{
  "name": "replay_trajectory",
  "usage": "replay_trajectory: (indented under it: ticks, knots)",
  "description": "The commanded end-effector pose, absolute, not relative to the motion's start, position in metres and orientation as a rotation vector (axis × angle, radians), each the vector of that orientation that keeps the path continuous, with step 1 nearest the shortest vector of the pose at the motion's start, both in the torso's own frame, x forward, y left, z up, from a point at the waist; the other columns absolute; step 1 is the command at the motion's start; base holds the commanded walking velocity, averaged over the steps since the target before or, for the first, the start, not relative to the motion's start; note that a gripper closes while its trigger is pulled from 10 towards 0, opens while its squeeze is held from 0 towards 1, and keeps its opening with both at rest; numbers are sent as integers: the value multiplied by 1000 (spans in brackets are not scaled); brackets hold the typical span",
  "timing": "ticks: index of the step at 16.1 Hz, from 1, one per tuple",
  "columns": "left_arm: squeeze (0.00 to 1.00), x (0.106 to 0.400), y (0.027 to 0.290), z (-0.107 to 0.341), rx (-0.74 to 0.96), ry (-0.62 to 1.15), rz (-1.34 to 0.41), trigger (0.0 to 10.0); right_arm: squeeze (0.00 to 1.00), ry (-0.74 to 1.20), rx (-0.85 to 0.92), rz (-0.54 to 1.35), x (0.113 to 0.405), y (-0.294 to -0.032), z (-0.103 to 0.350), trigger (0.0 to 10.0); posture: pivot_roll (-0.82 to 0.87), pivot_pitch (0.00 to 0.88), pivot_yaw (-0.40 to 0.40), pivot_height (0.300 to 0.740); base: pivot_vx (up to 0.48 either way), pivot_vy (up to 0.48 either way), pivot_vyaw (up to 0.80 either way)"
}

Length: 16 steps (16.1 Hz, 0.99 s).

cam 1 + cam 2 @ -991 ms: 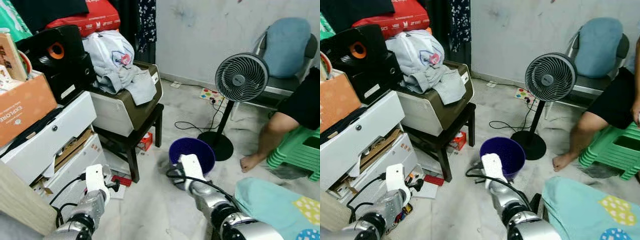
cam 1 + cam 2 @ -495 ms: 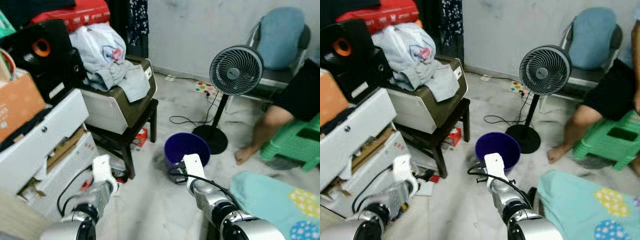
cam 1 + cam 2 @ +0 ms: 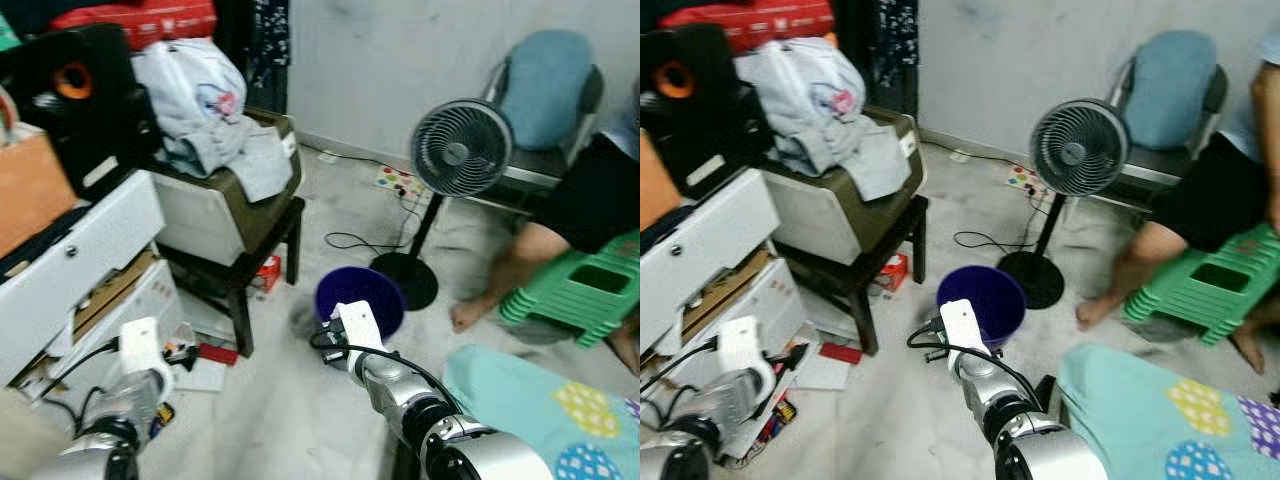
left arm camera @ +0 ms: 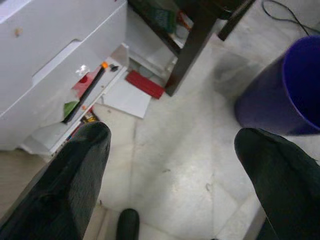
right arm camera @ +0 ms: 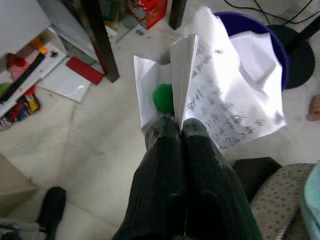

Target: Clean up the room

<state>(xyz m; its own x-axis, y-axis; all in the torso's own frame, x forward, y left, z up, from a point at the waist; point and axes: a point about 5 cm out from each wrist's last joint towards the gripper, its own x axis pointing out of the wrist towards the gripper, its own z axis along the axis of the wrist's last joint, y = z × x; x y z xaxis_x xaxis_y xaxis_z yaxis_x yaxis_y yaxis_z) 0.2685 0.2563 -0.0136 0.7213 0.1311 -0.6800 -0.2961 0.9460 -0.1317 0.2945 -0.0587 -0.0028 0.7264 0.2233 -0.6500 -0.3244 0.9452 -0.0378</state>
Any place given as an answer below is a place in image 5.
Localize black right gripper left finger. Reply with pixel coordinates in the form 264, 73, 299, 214
111, 116, 188, 240

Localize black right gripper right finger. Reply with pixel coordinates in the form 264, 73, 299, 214
181, 118, 264, 240

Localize green pompom ball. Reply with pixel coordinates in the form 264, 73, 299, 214
151, 83, 174, 116

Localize white handwritten paper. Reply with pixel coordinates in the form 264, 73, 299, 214
133, 6, 288, 153

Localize grey quilted mattress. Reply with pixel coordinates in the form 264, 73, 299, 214
248, 162, 320, 240

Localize red flat folder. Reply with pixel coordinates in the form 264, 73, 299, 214
65, 56, 105, 86

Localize white flat sheet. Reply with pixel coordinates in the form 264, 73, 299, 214
36, 56, 92, 103

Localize multicolour toy blocks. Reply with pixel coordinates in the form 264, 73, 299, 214
0, 86, 42, 130

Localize dark wooden table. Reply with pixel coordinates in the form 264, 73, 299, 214
81, 0, 187, 84

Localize grey standing fan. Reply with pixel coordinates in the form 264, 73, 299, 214
265, 14, 320, 90

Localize purple plastic waste bin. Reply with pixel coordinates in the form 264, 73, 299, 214
214, 11, 291, 90

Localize long black bar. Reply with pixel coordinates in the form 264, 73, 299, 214
0, 53, 47, 105

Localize red printed box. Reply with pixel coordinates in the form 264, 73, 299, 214
124, 0, 169, 30

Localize orange toy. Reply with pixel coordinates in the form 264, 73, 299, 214
31, 37, 48, 55

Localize dark green box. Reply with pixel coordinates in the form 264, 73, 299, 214
98, 0, 121, 22

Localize red cone toy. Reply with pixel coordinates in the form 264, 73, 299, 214
6, 52, 27, 76

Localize white shelf unit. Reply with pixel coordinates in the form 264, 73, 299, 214
0, 0, 70, 131

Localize black fan power cable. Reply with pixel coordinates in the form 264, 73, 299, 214
223, 0, 320, 25

